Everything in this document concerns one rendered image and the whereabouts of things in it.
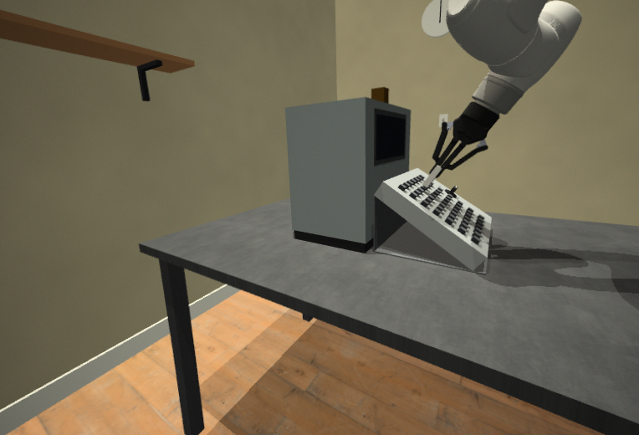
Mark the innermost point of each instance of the grey control console with keypad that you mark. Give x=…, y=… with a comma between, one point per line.
x=344, y=156

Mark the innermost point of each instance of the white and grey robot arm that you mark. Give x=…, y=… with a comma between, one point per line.
x=519, y=40

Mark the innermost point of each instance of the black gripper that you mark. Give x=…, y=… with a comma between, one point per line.
x=468, y=130

